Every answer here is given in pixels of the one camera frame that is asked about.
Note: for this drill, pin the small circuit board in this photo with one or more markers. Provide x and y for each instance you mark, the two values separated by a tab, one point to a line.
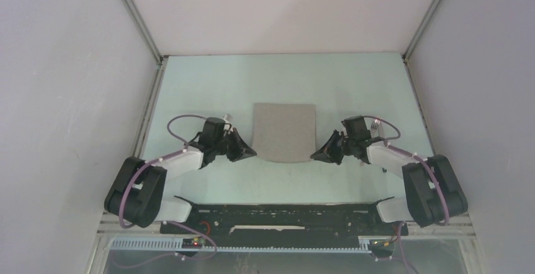
194	243
381	244

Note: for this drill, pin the aluminium frame post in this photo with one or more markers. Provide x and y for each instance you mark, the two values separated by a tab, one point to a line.
422	27
142	28

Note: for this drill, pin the grey cloth napkin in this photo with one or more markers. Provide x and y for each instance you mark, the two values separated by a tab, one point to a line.
284	133

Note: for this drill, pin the white slotted cable duct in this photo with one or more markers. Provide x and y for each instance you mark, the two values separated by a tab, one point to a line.
177	245

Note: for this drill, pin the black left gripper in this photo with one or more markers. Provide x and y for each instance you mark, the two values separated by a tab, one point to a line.
238	154

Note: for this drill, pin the right small circuit board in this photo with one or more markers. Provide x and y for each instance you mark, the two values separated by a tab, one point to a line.
381	244

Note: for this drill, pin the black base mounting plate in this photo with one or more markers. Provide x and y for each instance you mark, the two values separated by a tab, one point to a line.
289	225

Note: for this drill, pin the left aluminium frame post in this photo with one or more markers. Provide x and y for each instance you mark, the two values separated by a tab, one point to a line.
142	28

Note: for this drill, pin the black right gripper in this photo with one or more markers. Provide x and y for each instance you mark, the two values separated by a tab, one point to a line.
327	153

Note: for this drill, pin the right aluminium frame post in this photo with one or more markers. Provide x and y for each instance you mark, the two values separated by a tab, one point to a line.
422	27

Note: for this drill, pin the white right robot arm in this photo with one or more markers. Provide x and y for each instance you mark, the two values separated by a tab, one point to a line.
433	194

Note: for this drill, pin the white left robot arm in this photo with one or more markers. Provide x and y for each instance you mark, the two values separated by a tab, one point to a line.
137	193

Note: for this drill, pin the left small circuit board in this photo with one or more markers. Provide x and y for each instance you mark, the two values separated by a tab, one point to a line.
194	243

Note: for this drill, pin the fork with pink handle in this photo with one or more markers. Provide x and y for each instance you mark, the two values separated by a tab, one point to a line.
376	125

